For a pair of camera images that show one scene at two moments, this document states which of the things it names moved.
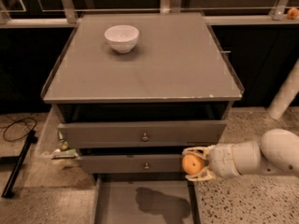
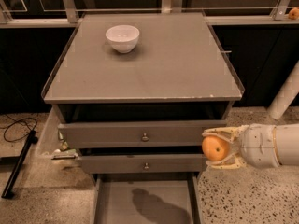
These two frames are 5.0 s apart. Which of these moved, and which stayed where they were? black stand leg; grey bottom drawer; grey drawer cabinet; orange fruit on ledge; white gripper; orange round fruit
Moved: white gripper; orange round fruit
Stayed: grey drawer cabinet; black stand leg; orange fruit on ledge; grey bottom drawer
